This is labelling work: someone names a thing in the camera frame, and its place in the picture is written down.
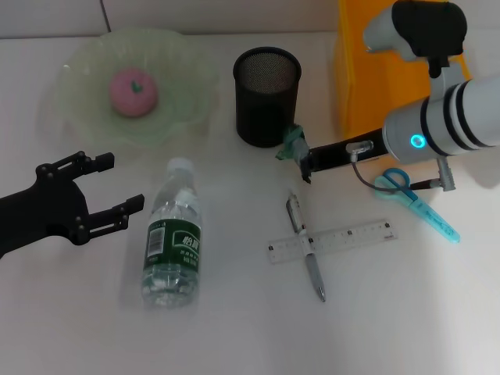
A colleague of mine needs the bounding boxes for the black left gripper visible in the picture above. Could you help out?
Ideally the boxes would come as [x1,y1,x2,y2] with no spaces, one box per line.
[0,151,146,261]

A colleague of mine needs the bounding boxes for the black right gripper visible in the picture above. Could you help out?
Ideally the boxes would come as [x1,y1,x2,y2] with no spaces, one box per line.
[298,127,388,185]

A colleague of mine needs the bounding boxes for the green plastic wrapper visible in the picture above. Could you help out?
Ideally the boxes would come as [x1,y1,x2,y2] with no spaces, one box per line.
[274,123,308,162]

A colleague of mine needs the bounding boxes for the transparent plastic ruler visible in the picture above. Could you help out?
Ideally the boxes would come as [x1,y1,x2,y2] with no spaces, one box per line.
[266,217,399,266]

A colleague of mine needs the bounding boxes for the clear green-label water bottle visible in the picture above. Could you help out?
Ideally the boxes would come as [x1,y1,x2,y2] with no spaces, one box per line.
[139,157,202,309]

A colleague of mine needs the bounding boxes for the pink toy peach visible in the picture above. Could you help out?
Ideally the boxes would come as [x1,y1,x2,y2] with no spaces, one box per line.
[108,66,159,118]

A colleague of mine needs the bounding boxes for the blue scissors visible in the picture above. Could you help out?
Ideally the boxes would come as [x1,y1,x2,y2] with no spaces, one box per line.
[373,167,462,245]

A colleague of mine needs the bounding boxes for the grey white ballpoint pen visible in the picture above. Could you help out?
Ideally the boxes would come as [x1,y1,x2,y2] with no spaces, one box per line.
[286,188,327,303]

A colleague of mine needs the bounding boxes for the black mesh pen holder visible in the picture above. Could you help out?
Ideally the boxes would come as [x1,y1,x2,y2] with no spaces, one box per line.
[232,46,302,148]

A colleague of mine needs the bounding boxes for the green glass fruit plate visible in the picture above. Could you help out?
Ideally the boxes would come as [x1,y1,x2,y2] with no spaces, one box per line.
[56,26,220,148]

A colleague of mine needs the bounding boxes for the yellow plastic bin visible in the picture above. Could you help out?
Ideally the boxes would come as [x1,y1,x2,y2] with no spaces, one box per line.
[332,0,472,140]

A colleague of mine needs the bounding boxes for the right gripper cable with connector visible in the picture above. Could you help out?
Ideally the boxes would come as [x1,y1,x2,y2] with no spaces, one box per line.
[345,139,457,195]

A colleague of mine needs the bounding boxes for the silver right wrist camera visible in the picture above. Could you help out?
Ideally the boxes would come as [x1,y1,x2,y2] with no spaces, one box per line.
[362,0,469,79]

